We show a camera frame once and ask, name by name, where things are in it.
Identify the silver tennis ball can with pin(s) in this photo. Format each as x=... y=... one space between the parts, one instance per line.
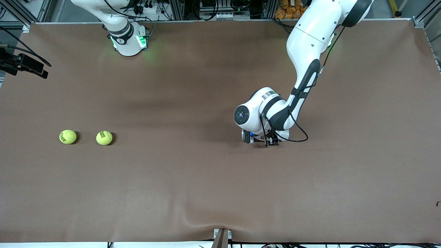
x=246 y=136

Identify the yellow tennis ball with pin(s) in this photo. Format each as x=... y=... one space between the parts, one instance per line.
x=68 y=136
x=104 y=137

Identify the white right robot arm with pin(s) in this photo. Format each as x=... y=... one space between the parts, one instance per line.
x=125 y=41

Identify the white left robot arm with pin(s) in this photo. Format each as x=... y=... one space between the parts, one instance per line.
x=310 y=31

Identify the brown table mat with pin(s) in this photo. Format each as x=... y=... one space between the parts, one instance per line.
x=220 y=189

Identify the white power strip black plugs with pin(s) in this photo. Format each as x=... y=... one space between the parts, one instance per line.
x=148 y=8

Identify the white socket strip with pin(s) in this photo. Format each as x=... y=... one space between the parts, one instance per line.
x=227 y=15

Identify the orange wrapped items pile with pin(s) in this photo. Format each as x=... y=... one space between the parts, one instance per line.
x=287 y=8

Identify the black electronics box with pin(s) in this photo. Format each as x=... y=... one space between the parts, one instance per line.
x=206 y=4

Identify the yellow pole black base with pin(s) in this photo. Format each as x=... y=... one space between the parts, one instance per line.
x=398 y=13

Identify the aluminium frame post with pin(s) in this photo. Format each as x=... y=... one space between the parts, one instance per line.
x=176 y=8
x=269 y=8

